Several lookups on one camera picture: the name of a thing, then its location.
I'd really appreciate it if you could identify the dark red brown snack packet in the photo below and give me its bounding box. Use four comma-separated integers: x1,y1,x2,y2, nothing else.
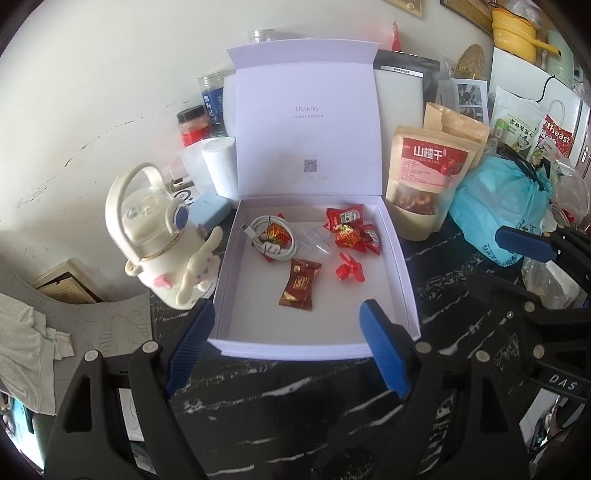
279,258,322,311

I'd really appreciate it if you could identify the white charging cable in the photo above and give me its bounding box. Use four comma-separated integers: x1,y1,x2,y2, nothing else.
239,212,303,263

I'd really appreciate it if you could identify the red gold candy packet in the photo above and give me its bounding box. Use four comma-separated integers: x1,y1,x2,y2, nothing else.
259,221,293,249
335,224,367,253

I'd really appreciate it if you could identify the clear plastic clip holder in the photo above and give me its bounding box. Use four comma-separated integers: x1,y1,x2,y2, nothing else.
297,226,332,256

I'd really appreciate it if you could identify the red ketchup sachet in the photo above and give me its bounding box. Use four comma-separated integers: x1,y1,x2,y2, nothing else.
324,204,363,232

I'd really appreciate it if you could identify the small red snack sachet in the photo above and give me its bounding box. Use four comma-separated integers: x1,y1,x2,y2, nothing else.
361,223,382,255

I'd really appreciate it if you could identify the light blue plastic bag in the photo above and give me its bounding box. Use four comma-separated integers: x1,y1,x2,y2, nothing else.
449,156,552,267

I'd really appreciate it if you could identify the clear plastic bag of food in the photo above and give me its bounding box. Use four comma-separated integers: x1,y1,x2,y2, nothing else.
521,138,591,310

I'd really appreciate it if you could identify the red white paper bag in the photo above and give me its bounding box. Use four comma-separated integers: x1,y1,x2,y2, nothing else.
538,114,574,157

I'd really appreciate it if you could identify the light blue charger box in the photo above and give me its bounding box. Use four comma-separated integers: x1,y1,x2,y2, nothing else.
189,192,232,232

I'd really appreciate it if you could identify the white green tea pouch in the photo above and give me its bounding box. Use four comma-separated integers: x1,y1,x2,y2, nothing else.
490,86,547,153

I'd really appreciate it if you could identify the lavender open gift box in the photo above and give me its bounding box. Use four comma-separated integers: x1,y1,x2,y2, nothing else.
209,39,420,361

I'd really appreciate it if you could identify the kraft hawthorn snack pouch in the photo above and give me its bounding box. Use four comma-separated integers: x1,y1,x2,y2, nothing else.
385,126,479,241

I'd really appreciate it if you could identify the light grey cloth garment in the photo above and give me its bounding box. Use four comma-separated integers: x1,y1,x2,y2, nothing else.
0,295,75,415

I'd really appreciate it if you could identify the black white photo card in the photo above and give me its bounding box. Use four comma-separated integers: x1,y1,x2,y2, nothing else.
452,79,490,125

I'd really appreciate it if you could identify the white paper cup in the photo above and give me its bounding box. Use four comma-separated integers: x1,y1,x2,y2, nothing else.
201,137,239,204

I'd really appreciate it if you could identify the woven straw fan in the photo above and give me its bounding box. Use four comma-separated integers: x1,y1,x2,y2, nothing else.
453,44,486,80

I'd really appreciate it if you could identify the black white foil bag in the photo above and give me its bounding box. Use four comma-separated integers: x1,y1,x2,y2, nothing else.
373,49,441,140

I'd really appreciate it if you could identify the red jar black lid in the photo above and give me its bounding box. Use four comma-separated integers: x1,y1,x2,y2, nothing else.
176,105,211,147

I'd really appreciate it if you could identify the yellow pot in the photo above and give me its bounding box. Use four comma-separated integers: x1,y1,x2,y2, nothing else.
491,6,563,64

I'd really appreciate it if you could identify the blue label clear jar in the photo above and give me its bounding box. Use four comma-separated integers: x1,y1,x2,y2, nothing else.
197,72,228,137

